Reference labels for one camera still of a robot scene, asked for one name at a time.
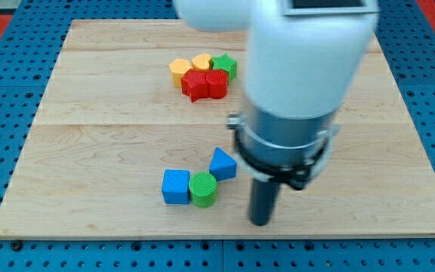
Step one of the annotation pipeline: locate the wooden board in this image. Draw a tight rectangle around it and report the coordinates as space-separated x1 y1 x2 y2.
0 20 435 240

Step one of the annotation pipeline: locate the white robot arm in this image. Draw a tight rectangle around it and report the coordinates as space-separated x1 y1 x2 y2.
174 0 379 226

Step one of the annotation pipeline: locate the blue triangle block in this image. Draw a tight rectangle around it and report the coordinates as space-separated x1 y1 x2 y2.
208 147 237 181

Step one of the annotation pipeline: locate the yellow hexagon block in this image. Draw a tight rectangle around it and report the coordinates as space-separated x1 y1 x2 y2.
168 59 192 88

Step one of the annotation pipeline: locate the red cylinder block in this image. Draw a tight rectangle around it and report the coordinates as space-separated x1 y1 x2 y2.
205 70 228 99

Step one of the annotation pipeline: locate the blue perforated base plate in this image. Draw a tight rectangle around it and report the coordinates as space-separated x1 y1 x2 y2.
0 1 435 271

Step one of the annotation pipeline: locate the green star block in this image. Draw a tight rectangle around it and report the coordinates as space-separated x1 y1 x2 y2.
211 54 237 82

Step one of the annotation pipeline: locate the yellow heart block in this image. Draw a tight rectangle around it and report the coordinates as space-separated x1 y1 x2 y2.
191 53 212 72

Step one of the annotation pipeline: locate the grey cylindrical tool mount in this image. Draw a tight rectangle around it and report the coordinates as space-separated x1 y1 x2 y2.
227 99 340 190

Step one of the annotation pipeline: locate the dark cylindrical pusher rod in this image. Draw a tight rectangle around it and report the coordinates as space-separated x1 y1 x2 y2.
248 179 281 226

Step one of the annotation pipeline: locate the red star block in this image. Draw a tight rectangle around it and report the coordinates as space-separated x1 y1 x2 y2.
180 70 209 103

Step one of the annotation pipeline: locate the green cylinder block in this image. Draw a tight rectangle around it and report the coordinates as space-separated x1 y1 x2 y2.
188 172 218 209

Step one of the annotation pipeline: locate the blue cube block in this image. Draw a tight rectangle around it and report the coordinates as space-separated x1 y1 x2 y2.
161 169 190 205

